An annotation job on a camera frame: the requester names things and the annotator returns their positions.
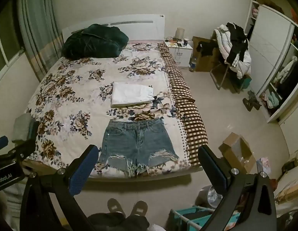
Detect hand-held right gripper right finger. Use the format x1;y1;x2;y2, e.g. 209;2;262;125
198;145;278;231

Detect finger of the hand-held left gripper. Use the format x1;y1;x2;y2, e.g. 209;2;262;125
0;121;40;164
0;136;9;152

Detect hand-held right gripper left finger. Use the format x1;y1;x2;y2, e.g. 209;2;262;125
19;144;101;231

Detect blue denim shorts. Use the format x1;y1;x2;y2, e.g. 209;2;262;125
97;118;180;177

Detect folded white pants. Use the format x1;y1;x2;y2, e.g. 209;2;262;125
110;82;155;108

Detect grey cloth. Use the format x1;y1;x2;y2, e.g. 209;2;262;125
12;113;32;143

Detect open cardboard box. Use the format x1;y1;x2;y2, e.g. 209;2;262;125
218;132;257;174

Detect silver plastic bag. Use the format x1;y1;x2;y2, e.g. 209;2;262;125
196;185;223;209

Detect pink package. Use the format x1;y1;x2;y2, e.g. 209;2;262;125
256;157;271;174

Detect grey slipper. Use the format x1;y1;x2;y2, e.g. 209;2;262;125
107;198;126;218
130;200;148;217

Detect teal laundry basket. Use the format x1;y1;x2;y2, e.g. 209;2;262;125
169;206;241;231

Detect brown checked blanket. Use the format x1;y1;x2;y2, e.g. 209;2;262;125
157;43;208;167

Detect bed with floral sheet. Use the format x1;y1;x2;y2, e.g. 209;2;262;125
25;42;193;175

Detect dark small object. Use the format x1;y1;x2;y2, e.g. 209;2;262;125
243;90;262;111

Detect teal folded clothes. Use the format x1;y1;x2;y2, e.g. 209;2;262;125
264;93;283;109

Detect teal box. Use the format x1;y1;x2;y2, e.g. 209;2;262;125
236;76;252;90

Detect folding chair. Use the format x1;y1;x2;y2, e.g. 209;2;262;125
210;24;252;93

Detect window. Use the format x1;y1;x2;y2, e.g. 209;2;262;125
0;17;26;78

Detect tall cardboard box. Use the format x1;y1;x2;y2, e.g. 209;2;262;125
192;36;222;72

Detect white padded jacket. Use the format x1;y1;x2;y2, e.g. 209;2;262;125
214;25;252;79

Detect dark green blanket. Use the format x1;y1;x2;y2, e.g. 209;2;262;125
61;23;129;59

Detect white nightstand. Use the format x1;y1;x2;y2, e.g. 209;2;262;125
163;40;194;68

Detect black garment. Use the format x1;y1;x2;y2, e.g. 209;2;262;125
197;40;221;58

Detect green curtain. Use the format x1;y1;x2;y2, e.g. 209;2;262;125
15;0;64;82

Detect white hanging garment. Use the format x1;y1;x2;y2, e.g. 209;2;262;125
275;55;298;84

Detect black clothes pile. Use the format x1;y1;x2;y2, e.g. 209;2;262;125
226;22;249;67

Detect white wardrobe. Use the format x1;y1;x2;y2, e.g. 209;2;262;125
243;0;298;124

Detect white headboard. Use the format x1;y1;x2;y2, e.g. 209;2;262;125
61;14;167;44

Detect wooden bed frame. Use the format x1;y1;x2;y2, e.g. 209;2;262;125
21;160;204;182

